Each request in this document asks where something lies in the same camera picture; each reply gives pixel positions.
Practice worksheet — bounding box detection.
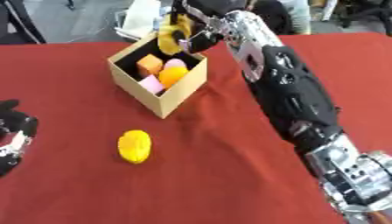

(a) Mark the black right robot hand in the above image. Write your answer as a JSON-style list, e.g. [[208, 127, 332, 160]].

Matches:
[[168, 0, 249, 55]]

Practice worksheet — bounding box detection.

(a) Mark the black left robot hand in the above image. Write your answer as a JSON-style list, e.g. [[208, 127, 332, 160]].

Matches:
[[0, 99, 40, 178]]

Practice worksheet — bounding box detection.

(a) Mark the yellow toy banana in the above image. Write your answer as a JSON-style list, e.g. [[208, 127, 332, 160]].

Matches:
[[156, 13, 196, 56]]

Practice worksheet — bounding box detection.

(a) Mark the tan cardboard box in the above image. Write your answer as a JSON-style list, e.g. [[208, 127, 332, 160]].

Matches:
[[105, 31, 210, 120]]

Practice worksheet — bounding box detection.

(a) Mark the pink round toy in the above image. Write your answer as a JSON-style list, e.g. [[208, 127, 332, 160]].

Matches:
[[162, 58, 189, 70]]

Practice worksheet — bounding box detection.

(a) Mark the orange toy fruit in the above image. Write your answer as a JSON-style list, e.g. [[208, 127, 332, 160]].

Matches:
[[157, 66, 190, 89]]

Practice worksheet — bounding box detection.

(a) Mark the orange block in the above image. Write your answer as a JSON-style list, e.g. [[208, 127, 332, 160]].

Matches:
[[135, 53, 165, 77]]

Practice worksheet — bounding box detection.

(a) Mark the white bag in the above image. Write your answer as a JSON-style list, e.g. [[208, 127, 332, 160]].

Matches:
[[113, 0, 173, 40]]

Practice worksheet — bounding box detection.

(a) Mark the pink block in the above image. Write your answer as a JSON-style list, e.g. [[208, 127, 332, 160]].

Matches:
[[137, 74, 165, 95]]

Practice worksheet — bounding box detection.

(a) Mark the person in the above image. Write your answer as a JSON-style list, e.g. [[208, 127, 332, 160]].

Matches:
[[246, 0, 312, 36]]

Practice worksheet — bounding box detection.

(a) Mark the yellow toy fruit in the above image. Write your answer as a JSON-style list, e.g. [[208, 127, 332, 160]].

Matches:
[[116, 129, 153, 165]]

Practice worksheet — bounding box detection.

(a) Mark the black chair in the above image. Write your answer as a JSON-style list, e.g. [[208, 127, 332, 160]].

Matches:
[[335, 0, 392, 29]]

